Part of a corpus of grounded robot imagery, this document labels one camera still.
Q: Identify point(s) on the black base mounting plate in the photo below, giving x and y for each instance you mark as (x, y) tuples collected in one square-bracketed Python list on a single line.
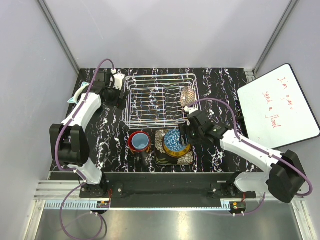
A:
[(121, 185)]

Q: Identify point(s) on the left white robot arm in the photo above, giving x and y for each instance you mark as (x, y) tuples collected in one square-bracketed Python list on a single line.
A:
[(69, 144)]

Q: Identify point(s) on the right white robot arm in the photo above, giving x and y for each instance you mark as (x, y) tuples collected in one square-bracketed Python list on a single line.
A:
[(282, 174)]

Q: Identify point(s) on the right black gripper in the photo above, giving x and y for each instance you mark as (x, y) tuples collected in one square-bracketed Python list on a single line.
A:
[(185, 130)]

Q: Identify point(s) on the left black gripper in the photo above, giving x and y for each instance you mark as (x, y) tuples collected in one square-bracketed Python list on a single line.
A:
[(118, 103)]

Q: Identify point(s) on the red patterned white bowl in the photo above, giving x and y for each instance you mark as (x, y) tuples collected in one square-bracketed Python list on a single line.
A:
[(187, 96)]

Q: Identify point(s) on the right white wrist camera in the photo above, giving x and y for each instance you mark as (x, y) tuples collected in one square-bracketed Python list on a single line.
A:
[(190, 110)]

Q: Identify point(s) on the white wire dish rack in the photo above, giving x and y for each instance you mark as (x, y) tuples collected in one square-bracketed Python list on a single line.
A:
[(154, 100)]

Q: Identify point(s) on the light blue cup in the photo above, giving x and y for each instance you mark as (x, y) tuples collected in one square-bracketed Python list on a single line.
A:
[(140, 141)]

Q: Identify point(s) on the teal cat-ear headphones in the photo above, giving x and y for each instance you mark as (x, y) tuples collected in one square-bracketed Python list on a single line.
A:
[(75, 98)]

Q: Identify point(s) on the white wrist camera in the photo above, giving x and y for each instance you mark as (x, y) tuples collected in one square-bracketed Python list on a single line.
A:
[(190, 110), (117, 79)]

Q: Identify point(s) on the red black mug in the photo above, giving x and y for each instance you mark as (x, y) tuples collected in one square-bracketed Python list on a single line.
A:
[(140, 156)]

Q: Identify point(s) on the white whiteboard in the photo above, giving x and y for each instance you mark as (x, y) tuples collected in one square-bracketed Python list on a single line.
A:
[(275, 110)]

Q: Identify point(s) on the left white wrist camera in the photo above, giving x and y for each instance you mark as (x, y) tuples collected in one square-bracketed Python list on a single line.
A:
[(117, 79)]

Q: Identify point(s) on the black floral square plate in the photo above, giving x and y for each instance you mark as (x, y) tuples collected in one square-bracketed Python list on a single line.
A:
[(161, 158)]

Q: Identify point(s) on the blue patterned bowl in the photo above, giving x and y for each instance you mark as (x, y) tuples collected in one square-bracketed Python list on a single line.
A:
[(172, 138)]

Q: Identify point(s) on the yellow brown-rimmed bowl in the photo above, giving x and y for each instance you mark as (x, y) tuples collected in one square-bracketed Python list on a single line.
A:
[(177, 154)]

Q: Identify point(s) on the black marble mat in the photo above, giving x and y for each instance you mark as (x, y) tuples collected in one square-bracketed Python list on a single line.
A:
[(108, 136)]

